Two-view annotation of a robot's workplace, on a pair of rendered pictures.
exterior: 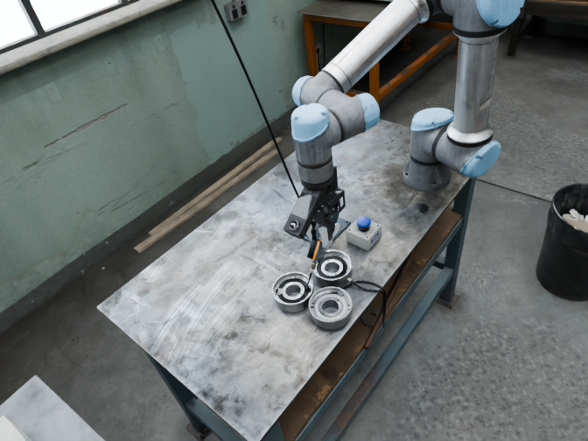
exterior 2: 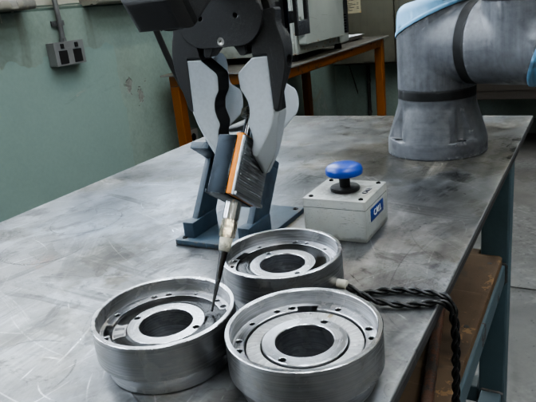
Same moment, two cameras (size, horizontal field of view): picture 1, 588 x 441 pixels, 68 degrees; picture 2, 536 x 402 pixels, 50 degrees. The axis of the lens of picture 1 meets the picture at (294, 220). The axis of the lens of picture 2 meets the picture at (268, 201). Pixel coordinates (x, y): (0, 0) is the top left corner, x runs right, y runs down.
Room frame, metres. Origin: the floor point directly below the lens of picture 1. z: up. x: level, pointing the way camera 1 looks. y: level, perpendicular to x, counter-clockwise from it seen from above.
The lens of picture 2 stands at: (0.32, 0.05, 1.04)
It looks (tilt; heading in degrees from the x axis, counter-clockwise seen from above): 19 degrees down; 345
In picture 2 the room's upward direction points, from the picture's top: 6 degrees counter-clockwise
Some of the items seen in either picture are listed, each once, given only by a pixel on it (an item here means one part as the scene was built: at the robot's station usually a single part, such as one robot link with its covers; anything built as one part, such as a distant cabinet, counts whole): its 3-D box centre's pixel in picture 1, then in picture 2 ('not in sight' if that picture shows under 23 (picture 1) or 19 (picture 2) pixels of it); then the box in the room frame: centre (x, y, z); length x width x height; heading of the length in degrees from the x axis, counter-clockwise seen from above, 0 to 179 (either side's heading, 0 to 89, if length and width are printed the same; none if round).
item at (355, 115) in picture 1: (346, 115); not in sight; (0.82, -0.15, 1.23); 0.11 x 0.11 x 0.08; 26
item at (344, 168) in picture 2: (363, 226); (344, 185); (0.87, -0.19, 0.85); 0.04 x 0.04 x 0.05
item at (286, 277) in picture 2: (332, 269); (283, 271); (0.76, -0.08, 0.82); 0.10 x 0.10 x 0.04
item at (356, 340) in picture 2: (331, 308); (305, 352); (0.64, -0.05, 0.82); 0.08 x 0.08 x 0.02
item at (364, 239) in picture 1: (365, 232); (348, 205); (0.88, -0.19, 0.82); 0.08 x 0.07 x 0.05; 134
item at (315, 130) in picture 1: (312, 135); not in sight; (0.77, -0.07, 1.23); 0.09 x 0.08 x 0.11; 116
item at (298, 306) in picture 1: (293, 292); (167, 332); (0.71, 0.03, 0.82); 0.10 x 0.10 x 0.04
